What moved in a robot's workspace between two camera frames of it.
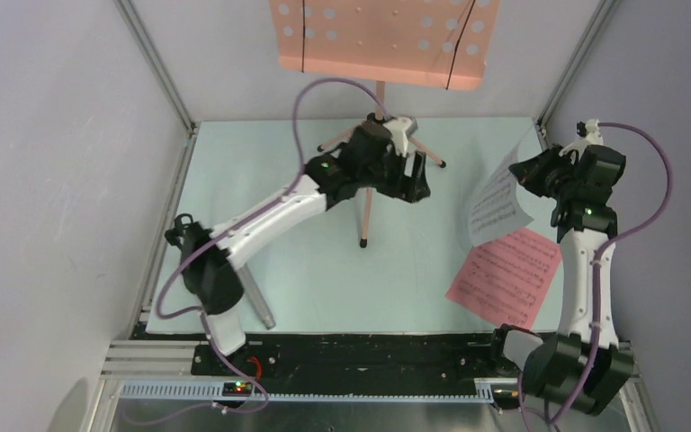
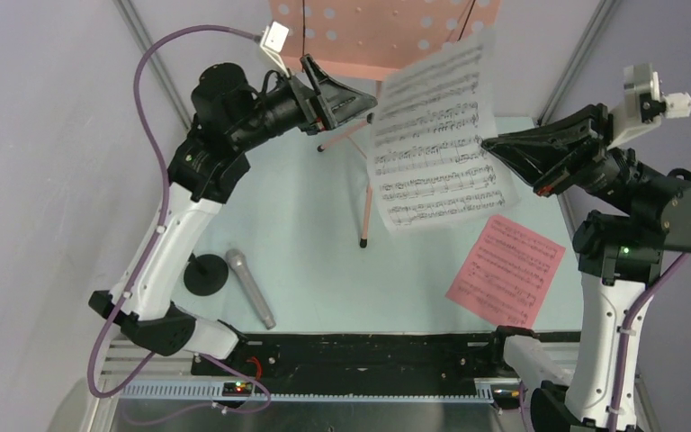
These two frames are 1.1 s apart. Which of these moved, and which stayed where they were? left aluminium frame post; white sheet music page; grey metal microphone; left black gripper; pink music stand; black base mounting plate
Moved: left black gripper; white sheet music page
Stayed: grey metal microphone; black base mounting plate; left aluminium frame post; pink music stand
